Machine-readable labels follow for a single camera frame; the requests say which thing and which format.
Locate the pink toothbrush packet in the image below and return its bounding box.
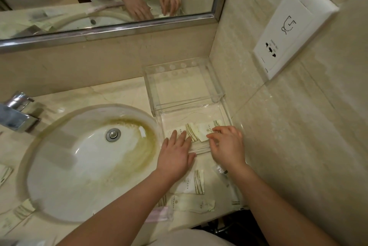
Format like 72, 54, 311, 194
143, 207, 173, 223

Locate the white wall socket panel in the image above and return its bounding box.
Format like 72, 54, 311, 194
253, 0, 340, 81

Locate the person's left hand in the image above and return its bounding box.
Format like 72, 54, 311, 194
156, 130, 197, 182

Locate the metal sink drain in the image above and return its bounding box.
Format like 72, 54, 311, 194
105, 128, 122, 142

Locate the person's right forearm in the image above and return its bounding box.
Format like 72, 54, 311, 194
227, 162, 340, 246

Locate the person's right hand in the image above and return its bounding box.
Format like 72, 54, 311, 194
207, 125, 246, 170

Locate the person's left forearm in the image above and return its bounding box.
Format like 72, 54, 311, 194
56, 169, 179, 246

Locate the white oval sink basin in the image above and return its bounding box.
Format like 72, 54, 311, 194
17, 104, 161, 223

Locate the chrome pipe fitting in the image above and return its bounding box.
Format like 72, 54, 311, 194
207, 220, 232, 234

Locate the clear acrylic amenity box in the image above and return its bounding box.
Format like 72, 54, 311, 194
154, 100, 245, 156
143, 57, 225, 111

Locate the chrome faucet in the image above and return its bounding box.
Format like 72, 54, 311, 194
0, 91, 41, 134

